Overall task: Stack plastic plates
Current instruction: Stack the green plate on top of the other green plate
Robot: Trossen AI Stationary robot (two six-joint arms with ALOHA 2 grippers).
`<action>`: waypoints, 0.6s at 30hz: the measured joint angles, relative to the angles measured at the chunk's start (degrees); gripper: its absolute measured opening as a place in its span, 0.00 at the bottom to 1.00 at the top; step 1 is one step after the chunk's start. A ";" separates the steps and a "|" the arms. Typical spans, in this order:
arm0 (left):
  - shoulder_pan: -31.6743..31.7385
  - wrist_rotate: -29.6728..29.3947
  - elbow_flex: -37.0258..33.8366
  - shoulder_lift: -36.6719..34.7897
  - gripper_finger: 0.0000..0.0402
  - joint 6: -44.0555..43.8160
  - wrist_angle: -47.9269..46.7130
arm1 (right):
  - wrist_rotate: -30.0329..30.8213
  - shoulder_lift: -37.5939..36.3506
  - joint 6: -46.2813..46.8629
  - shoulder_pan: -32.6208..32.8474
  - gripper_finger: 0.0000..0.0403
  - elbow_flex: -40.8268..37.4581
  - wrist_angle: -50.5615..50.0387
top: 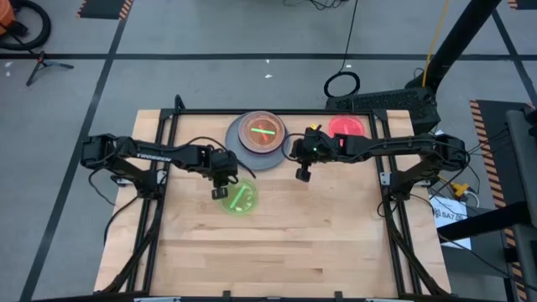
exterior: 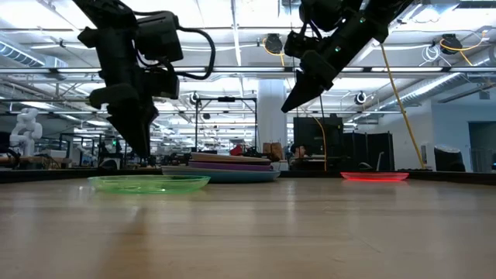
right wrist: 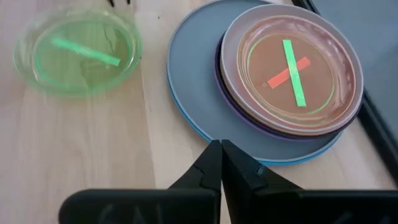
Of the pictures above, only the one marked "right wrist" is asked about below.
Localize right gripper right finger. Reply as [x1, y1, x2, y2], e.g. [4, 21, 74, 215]
[222, 139, 303, 191]

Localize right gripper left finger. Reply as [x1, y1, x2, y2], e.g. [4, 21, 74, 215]
[169, 139, 223, 191]

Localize large grey plastic plate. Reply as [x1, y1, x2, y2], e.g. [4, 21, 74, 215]
[166, 0, 343, 162]

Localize red transparent small plate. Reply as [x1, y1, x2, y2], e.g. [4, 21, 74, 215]
[236, 14, 357, 127]

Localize purple plastic plate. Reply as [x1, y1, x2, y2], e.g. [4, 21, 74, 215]
[213, 32, 363, 141]

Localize light grey plastic plate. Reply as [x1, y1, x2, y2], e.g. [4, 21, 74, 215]
[220, 3, 364, 137]

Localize large blue plastic plate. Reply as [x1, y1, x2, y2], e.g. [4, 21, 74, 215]
[165, 62, 345, 167]

